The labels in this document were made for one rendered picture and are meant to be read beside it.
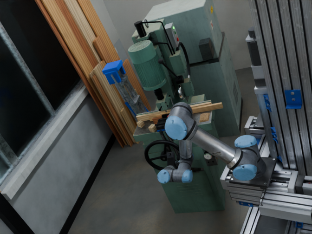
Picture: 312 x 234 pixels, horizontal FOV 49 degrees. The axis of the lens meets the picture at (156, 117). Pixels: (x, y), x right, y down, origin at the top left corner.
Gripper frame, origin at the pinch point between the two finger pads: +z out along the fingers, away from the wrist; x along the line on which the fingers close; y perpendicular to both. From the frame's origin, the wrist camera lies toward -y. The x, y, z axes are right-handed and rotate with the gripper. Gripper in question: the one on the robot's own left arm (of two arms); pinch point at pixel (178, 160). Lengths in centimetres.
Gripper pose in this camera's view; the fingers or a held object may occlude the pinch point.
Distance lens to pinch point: 231.2
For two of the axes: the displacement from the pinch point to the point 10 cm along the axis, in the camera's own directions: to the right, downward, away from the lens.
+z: 3.4, -0.9, 9.3
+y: 2.0, 9.8, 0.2
